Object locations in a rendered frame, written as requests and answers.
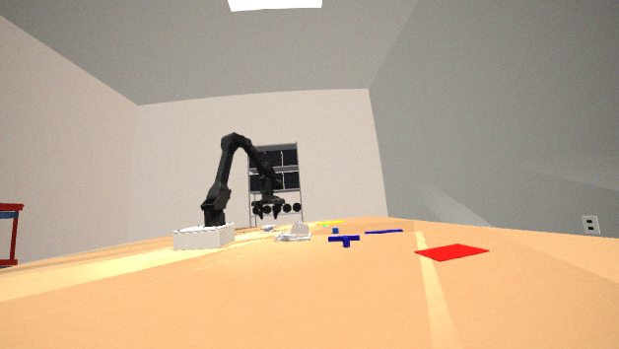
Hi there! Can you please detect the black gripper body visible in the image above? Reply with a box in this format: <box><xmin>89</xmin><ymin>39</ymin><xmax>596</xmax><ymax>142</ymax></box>
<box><xmin>251</xmin><ymin>188</ymin><xmax>285</xmax><ymax>207</ymax></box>

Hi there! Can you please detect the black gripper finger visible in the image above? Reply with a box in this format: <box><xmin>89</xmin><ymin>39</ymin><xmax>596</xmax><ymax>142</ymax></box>
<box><xmin>271</xmin><ymin>205</ymin><xmax>283</xmax><ymax>219</ymax></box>
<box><xmin>254</xmin><ymin>207</ymin><xmax>265</xmax><ymax>220</ymax></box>

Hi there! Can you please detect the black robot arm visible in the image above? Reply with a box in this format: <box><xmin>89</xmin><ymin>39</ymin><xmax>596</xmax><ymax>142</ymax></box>
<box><xmin>200</xmin><ymin>132</ymin><xmax>283</xmax><ymax>228</ymax></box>

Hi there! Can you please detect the red flat square pad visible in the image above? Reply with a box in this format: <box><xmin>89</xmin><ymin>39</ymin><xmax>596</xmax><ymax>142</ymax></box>
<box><xmin>414</xmin><ymin>244</ymin><xmax>490</xmax><ymax>262</ymax></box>

